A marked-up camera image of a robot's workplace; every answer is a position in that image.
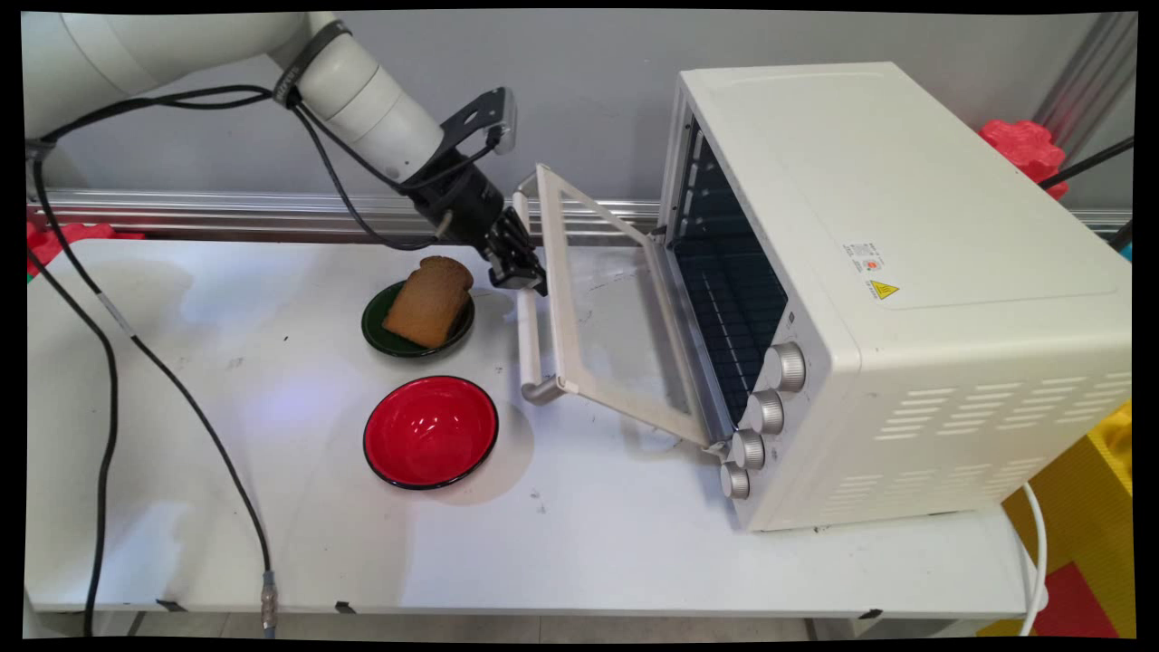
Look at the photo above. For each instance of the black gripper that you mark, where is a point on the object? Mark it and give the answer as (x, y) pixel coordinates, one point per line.
(462, 199)

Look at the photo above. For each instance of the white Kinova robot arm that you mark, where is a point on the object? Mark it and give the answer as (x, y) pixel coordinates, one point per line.
(362, 100)

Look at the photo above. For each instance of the brown bread slice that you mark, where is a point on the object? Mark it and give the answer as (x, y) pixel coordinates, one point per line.
(428, 303)

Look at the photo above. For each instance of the dark green plate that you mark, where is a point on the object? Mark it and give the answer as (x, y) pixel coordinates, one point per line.
(374, 330)

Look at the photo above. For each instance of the red bowl black rim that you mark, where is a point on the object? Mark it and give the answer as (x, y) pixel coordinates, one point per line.
(430, 433)

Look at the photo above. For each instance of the silver oven knob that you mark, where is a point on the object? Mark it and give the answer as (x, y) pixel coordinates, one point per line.
(748, 449)
(734, 481)
(786, 367)
(766, 412)

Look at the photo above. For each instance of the white toaster oven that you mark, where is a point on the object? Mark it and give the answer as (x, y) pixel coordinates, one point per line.
(905, 199)

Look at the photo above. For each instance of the red plastic knobbly object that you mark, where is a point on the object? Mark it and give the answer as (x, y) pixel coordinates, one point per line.
(1028, 145)
(59, 240)

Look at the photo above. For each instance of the red foam mat piece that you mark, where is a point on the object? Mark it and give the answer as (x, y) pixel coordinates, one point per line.
(1077, 607)

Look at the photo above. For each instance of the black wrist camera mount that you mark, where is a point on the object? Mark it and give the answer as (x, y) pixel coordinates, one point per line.
(480, 113)

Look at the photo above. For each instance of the aluminium frame rail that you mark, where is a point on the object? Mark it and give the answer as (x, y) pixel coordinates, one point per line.
(226, 213)

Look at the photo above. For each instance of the aluminium frame post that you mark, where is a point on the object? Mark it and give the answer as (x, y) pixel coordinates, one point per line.
(1091, 72)

